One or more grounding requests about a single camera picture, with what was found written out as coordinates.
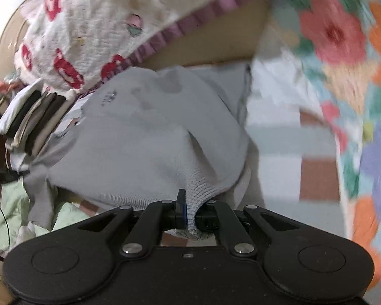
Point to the white blanket with red print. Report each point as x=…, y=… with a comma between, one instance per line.
x=92, y=31

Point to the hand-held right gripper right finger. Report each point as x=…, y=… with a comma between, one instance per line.
x=206, y=224

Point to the stack of folded clothes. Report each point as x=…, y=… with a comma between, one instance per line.
x=35, y=117

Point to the grey knit sweater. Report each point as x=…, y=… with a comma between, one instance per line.
x=139, y=152

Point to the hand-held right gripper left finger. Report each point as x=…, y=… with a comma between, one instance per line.
x=181, y=213

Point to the floral patterned blanket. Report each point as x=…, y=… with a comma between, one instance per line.
x=333, y=28

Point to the light green cloth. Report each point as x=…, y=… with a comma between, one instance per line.
x=12, y=203

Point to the checkered bed sheet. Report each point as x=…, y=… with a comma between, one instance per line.
x=282, y=139

